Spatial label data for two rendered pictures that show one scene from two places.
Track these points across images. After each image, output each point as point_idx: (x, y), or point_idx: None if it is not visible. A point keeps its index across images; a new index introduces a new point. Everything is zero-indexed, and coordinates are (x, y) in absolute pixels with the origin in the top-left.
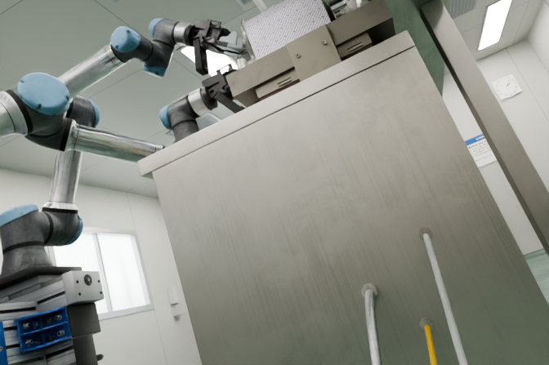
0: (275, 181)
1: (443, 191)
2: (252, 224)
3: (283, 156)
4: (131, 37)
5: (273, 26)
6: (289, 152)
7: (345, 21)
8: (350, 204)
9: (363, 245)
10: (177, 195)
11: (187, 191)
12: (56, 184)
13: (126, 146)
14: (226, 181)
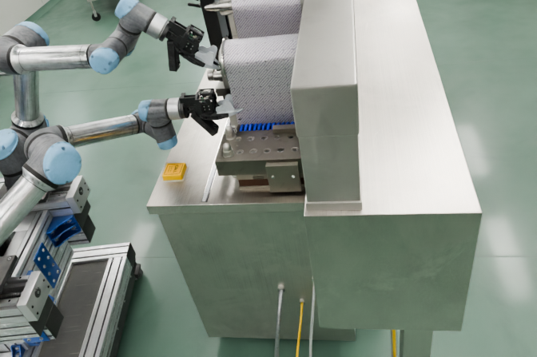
0: (243, 241)
1: None
2: (225, 253)
3: (251, 232)
4: (113, 67)
5: (251, 74)
6: (255, 232)
7: None
8: (283, 259)
9: (284, 274)
10: (177, 230)
11: (184, 230)
12: (24, 109)
13: (110, 136)
14: (212, 233)
